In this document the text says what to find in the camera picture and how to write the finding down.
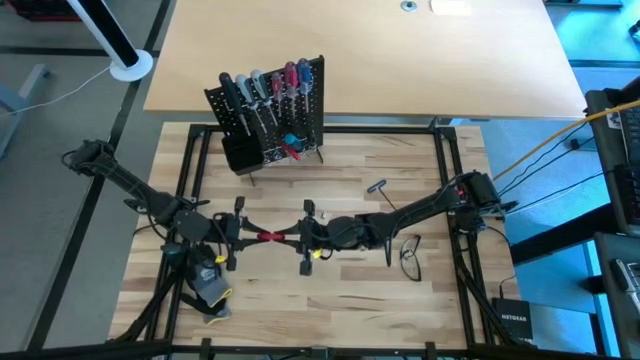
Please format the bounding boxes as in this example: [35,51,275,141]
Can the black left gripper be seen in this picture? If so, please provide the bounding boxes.
[212,197,264,272]

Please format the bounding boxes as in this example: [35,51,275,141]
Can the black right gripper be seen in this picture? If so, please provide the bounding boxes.
[279,199,361,277]

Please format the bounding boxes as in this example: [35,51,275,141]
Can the blue T-handle hex key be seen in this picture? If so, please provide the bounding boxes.
[366,178,401,214]

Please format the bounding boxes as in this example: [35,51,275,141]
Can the teal handled screwdriver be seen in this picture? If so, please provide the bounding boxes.
[282,132,307,151]

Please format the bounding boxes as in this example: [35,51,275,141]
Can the grey black handled screwdriver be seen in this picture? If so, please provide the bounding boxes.
[234,73,269,134]
[249,68,280,127]

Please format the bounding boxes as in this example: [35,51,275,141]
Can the long black handled screwdriver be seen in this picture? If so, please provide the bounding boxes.
[218,71,252,138]

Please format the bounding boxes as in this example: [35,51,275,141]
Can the small red handled screwdriver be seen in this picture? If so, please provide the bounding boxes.
[270,71,286,120]

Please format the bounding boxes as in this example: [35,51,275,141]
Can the large red handled screwdriver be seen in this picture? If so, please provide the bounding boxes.
[283,60,300,121]

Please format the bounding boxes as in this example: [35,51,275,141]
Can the blue handled screwdriver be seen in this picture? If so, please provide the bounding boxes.
[296,57,313,115]

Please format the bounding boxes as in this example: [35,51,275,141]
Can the black pegboard bin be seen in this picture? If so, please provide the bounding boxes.
[220,132,266,176]

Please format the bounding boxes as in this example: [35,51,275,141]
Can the black eyeglasses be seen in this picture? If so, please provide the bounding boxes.
[398,234,424,283]

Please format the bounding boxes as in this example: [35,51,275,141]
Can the black perforated pegboard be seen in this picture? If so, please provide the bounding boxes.
[203,54,326,187]

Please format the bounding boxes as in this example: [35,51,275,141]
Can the white black pole stand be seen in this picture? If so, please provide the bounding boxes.
[64,0,155,84]

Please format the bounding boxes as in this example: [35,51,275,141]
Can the black metal beam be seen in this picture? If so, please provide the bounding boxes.
[509,203,617,266]

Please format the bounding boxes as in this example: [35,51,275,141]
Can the grey metal table leg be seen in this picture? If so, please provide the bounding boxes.
[0,62,51,161]

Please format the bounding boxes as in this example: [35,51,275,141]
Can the white paper sheet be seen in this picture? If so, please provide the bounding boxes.
[429,0,474,16]

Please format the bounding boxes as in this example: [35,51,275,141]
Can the black crate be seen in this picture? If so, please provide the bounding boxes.
[4,0,81,22]

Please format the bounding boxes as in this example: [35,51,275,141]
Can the black computer with keyboard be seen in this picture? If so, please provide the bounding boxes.
[584,74,640,236]

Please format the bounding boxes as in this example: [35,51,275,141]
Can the silver handheld controller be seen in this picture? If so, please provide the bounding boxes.
[610,257,640,301]

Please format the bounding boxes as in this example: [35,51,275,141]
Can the dark teal frame clamp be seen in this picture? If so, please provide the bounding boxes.
[160,243,187,261]

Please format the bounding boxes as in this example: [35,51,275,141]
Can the silver wire ring rail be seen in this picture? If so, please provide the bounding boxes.
[262,142,321,166]

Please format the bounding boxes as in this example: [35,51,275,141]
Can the black aluminium frame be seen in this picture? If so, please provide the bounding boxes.
[104,122,539,360]

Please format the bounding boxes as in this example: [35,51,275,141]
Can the black Netgear network switch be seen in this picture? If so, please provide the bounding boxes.
[491,297,534,341]

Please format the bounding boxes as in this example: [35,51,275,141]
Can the white floor cable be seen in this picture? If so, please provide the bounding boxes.
[0,64,115,117]

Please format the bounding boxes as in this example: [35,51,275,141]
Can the black cable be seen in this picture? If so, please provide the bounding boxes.
[499,122,591,196]
[504,168,619,215]

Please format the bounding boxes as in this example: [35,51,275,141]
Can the yellow cable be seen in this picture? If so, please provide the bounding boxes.
[492,98,640,181]

